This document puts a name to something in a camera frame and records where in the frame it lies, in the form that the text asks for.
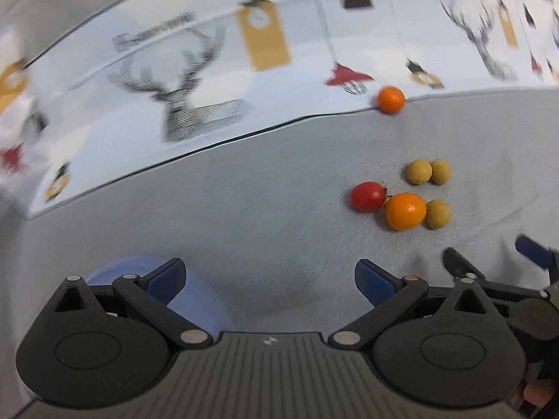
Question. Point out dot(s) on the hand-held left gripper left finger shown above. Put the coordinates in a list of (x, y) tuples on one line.
[(168, 281)]

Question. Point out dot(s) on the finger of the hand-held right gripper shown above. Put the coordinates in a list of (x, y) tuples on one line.
[(458, 264), (535, 251)]

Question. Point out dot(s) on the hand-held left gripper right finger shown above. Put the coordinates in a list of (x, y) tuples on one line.
[(373, 281)]

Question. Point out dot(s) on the blue plate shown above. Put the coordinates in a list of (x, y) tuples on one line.
[(196, 297)]

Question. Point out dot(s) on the yellow-green longan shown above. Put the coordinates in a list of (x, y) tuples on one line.
[(419, 171), (442, 171), (439, 214)]

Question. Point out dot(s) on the small orange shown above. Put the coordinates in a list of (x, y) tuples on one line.
[(390, 99), (405, 211)]

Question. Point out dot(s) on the red cherry tomato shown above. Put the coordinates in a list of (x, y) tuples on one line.
[(368, 195)]

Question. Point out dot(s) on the person's right hand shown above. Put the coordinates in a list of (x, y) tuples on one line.
[(539, 395)]

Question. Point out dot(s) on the grey bedsheet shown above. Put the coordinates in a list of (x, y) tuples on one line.
[(262, 183)]

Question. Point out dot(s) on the deer-printed white pillowcase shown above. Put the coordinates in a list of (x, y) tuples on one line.
[(305, 30)]

